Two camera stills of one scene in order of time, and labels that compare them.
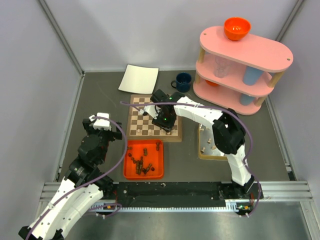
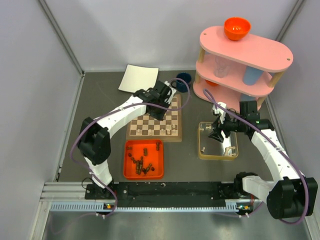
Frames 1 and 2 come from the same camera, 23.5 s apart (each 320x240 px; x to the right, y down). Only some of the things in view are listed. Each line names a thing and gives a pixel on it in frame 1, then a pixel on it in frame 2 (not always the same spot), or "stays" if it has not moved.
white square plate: [139, 80] stays
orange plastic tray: [144, 159] stays
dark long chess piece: [138, 170] stays
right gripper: [168, 127] → [217, 128]
